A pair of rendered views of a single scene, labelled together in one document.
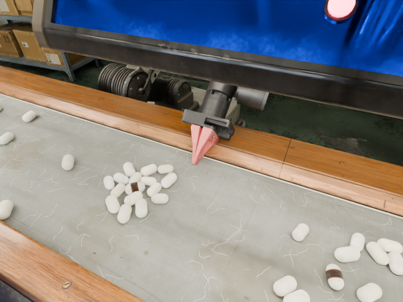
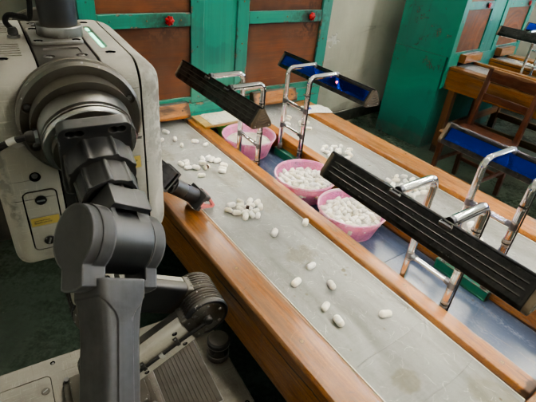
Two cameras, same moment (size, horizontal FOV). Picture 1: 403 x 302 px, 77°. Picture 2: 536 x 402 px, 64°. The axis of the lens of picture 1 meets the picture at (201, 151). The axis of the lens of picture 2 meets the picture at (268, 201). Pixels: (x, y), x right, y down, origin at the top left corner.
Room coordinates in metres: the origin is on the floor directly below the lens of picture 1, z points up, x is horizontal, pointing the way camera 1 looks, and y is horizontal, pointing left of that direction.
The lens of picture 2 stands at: (1.47, 0.78, 1.64)
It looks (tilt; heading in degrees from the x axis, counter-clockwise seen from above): 33 degrees down; 206
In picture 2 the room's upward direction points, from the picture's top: 6 degrees clockwise
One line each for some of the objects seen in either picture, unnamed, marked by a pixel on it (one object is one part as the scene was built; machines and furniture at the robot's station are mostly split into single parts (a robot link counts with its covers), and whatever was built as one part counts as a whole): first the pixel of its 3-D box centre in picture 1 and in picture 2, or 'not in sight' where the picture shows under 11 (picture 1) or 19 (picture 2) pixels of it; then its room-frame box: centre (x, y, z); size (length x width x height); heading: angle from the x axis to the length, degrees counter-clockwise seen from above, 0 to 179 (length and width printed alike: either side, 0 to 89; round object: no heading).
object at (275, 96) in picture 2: not in sight; (273, 96); (-0.64, -0.31, 0.83); 0.30 x 0.06 x 0.07; 155
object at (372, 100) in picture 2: not in sight; (325, 76); (-0.40, 0.07, 1.08); 0.62 x 0.08 x 0.07; 65
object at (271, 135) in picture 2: not in sight; (248, 142); (-0.22, -0.20, 0.72); 0.27 x 0.27 x 0.10
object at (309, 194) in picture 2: not in sight; (304, 183); (-0.03, 0.19, 0.72); 0.27 x 0.27 x 0.10
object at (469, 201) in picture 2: not in sight; (497, 222); (0.09, 0.92, 0.90); 0.20 x 0.19 x 0.45; 65
